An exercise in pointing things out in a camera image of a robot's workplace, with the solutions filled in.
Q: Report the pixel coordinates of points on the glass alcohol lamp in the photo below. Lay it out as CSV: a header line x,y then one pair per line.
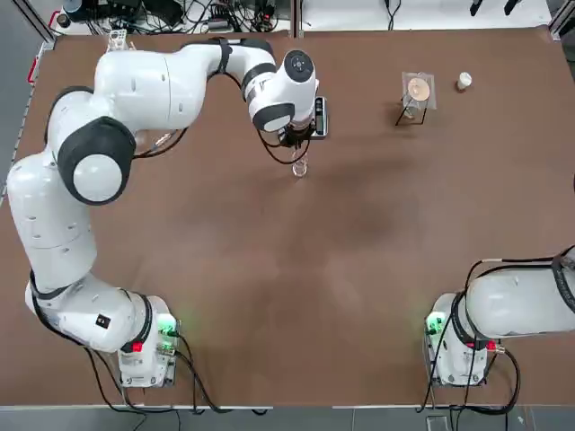
x,y
409,112

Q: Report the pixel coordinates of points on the small glass beaker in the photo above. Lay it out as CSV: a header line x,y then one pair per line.
x,y
300,169

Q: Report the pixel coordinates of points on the silver digital balance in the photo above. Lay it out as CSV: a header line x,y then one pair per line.
x,y
321,116

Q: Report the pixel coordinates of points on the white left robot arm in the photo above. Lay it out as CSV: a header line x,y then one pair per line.
x,y
135,81

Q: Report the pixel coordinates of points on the black tripod stand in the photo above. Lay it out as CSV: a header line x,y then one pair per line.
x,y
400,114

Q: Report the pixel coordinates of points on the small white round jar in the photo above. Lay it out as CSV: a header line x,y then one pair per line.
x,y
464,81

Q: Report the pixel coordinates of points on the white test tube rack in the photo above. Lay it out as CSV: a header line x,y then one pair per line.
x,y
119,38

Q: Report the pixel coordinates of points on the aluminium frame post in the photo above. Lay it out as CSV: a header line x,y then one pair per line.
x,y
561,18
40,27
295,18

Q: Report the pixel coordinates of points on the tape roll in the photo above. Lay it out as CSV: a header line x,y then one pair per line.
x,y
63,20

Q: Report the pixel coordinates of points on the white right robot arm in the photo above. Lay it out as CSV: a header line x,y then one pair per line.
x,y
507,305

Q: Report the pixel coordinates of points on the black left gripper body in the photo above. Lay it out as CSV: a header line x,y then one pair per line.
x,y
297,128

